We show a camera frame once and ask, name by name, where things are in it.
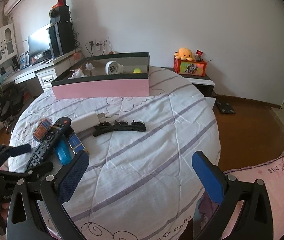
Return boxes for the white charger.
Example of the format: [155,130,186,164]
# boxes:
[70,112,106,133]

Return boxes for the black floor scale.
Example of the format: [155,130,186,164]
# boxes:
[215,102,235,115]

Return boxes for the black power cable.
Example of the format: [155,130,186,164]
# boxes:
[85,41,106,57]

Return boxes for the blue white box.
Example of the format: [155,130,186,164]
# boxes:
[19,51,30,68]

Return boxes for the black office chair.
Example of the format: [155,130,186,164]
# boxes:
[0,82,26,130]

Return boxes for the white hutch cabinet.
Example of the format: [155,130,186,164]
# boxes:
[0,23,19,80]

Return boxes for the orange striped small box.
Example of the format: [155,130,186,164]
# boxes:
[33,119,53,140]

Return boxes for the pink block cat figure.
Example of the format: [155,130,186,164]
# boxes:
[68,69,87,80]

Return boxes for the white mini fan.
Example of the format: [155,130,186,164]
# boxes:
[105,60,124,75]

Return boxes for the red triangular ornament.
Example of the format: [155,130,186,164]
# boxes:
[51,0,67,9]

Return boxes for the blue card box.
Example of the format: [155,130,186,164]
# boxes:
[68,134,90,155]

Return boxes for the blue marker case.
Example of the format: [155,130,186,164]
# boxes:
[56,139,73,165]

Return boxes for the black computer tower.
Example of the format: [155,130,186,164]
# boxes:
[47,21,75,58]

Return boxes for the pink blanket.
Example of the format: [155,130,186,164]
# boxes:
[194,147,284,240]

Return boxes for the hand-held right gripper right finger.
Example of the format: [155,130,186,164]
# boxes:
[191,151,274,240]

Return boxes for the red printed box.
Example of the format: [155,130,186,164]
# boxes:
[174,55,209,77]

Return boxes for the computer monitor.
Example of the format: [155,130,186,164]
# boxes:
[27,24,51,59]

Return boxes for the black hair clip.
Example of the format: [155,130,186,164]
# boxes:
[93,120,147,137]

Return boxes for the wall outlet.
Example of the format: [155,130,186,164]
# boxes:
[94,37,110,47]

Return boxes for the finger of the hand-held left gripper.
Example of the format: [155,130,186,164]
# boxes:
[0,144,32,165]
[0,161,54,183]

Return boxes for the black remote control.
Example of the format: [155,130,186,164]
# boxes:
[24,117,72,173]

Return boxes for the pink storage box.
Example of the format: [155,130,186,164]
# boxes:
[51,52,150,99]

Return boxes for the orange octopus plush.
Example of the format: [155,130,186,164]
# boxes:
[174,47,195,61]

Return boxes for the black speaker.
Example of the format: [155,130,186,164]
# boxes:
[49,5,71,25]

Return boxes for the black white low cabinet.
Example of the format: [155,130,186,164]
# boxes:
[161,67,217,98]

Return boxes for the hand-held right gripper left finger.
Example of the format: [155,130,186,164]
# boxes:
[6,151,90,240]

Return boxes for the white desk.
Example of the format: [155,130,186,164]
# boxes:
[0,47,83,98]

